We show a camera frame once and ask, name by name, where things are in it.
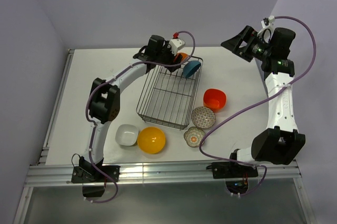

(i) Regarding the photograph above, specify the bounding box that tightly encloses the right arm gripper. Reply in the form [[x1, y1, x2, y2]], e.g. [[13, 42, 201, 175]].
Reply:
[[221, 25, 273, 63]]

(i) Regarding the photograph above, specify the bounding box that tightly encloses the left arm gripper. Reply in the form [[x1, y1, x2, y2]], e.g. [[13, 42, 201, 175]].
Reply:
[[155, 42, 183, 73]]

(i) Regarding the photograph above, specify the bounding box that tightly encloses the orange white round bowl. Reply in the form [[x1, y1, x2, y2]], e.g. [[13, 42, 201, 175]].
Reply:
[[173, 53, 189, 64]]

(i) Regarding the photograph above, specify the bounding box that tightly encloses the blue ceramic bowl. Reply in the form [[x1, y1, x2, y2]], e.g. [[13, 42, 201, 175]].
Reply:
[[182, 60, 201, 78]]

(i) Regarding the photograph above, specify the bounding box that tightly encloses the red orange square bowl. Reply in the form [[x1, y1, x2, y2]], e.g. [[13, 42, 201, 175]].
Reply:
[[203, 88, 227, 112]]

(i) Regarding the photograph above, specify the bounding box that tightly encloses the white square bowl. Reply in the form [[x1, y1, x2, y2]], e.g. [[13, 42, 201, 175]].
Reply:
[[115, 124, 139, 146]]

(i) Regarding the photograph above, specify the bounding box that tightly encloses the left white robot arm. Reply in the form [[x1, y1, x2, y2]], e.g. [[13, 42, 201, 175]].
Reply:
[[83, 33, 185, 181]]

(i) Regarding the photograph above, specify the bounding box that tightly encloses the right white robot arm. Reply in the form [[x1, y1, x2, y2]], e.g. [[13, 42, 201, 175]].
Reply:
[[221, 26, 306, 177]]

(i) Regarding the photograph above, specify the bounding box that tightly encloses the flower shaped patterned dish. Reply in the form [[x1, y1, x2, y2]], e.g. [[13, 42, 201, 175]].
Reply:
[[184, 127, 205, 148]]

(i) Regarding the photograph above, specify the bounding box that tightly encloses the patterned round bowl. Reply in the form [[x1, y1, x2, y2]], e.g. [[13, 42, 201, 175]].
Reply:
[[191, 106, 216, 129]]

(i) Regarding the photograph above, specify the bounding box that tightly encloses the yellow round bowl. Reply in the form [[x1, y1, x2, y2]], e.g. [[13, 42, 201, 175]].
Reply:
[[137, 127, 166, 154]]

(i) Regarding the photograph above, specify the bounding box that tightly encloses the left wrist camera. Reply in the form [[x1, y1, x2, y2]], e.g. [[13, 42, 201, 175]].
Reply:
[[168, 33, 185, 55]]

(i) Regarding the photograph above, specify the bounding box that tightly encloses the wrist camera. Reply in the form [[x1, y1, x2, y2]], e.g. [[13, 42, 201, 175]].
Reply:
[[257, 15, 275, 43], [168, 33, 185, 55]]

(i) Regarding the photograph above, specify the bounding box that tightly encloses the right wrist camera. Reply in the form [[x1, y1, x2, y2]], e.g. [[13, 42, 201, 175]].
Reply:
[[257, 15, 275, 43]]

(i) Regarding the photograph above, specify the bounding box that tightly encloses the black wire dish rack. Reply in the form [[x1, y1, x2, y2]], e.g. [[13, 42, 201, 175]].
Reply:
[[136, 57, 203, 130]]

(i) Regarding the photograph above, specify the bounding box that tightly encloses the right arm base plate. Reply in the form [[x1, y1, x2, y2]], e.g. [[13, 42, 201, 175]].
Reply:
[[206, 161, 259, 179]]

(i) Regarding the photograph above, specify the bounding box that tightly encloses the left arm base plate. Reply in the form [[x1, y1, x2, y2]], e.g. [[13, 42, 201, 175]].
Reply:
[[71, 165, 120, 184]]

